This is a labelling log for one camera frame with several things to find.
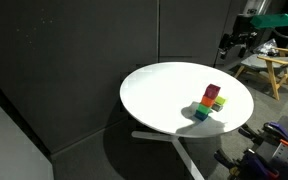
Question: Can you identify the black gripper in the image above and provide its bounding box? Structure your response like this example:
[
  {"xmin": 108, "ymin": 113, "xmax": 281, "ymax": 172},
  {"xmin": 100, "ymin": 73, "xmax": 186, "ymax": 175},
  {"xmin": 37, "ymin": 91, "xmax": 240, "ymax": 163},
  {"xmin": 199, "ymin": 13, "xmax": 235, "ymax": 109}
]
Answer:
[{"xmin": 218, "ymin": 13, "xmax": 262, "ymax": 61}]

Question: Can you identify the yellow block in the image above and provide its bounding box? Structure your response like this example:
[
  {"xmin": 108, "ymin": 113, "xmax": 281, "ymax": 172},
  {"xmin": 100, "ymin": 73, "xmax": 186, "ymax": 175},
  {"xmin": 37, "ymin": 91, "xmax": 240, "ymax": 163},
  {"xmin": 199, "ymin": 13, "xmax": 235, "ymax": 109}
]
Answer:
[{"xmin": 214, "ymin": 95, "xmax": 228, "ymax": 107}]

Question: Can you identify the pink block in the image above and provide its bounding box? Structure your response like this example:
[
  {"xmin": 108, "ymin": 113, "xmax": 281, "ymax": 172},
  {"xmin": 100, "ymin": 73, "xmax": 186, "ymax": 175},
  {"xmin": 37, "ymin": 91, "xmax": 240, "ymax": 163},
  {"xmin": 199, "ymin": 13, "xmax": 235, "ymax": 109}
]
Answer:
[{"xmin": 203, "ymin": 83, "xmax": 222, "ymax": 100}]

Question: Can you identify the orange block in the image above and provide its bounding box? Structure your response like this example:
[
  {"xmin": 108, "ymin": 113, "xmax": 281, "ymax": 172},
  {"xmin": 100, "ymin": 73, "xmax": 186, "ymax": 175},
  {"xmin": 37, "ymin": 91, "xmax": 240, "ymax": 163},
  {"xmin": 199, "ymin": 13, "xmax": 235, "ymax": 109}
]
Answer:
[{"xmin": 200, "ymin": 95, "xmax": 216, "ymax": 108}]

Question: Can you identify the green block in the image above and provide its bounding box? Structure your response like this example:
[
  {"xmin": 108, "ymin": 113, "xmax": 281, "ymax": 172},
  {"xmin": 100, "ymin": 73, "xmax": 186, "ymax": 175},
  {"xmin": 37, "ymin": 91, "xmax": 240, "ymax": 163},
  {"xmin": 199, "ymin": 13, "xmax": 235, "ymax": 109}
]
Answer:
[{"xmin": 196, "ymin": 103, "xmax": 213, "ymax": 116}]

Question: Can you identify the blue block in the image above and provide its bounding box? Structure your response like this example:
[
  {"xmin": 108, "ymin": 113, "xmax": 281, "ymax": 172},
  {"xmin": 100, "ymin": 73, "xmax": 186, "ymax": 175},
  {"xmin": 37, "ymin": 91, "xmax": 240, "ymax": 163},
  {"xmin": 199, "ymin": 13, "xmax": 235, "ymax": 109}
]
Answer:
[{"xmin": 193, "ymin": 110, "xmax": 209, "ymax": 122}]

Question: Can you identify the clear plastic bag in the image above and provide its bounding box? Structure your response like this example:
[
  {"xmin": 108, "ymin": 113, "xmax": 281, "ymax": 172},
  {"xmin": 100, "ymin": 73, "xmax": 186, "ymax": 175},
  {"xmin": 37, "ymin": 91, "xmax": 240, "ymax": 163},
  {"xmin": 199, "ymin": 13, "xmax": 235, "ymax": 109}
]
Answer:
[{"xmin": 253, "ymin": 37, "xmax": 281, "ymax": 57}]

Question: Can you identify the wooden chair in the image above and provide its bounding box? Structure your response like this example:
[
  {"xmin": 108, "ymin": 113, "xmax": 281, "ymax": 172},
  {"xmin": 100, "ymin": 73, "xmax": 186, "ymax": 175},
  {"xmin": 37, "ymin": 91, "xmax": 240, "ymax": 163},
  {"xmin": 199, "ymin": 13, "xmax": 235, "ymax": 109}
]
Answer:
[{"xmin": 233, "ymin": 46, "xmax": 288, "ymax": 101}]

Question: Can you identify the purple clamp with orange tips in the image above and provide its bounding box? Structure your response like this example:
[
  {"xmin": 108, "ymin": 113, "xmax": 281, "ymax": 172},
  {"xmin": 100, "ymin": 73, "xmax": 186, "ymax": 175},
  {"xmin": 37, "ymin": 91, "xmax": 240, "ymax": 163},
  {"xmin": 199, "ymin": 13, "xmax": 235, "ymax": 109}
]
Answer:
[{"xmin": 263, "ymin": 121, "xmax": 288, "ymax": 149}]

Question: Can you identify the white table base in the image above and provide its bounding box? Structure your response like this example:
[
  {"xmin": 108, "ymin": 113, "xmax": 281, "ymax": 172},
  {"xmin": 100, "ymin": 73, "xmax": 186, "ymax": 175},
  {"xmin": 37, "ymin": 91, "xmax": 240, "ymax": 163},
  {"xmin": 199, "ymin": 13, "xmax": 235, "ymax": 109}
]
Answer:
[{"xmin": 131, "ymin": 130, "xmax": 205, "ymax": 180}]

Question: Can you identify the teal camera mount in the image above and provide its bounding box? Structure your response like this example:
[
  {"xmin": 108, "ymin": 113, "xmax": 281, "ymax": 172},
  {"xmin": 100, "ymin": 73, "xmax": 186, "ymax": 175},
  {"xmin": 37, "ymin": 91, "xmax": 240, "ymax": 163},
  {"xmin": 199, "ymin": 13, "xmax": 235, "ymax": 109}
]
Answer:
[{"xmin": 250, "ymin": 13, "xmax": 288, "ymax": 30}]

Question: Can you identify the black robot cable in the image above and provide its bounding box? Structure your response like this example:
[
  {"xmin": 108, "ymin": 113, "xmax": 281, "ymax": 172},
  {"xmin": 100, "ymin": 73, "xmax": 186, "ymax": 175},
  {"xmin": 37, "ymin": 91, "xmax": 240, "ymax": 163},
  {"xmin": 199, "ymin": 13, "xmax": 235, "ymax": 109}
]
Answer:
[{"xmin": 272, "ymin": 18, "xmax": 288, "ymax": 42}]

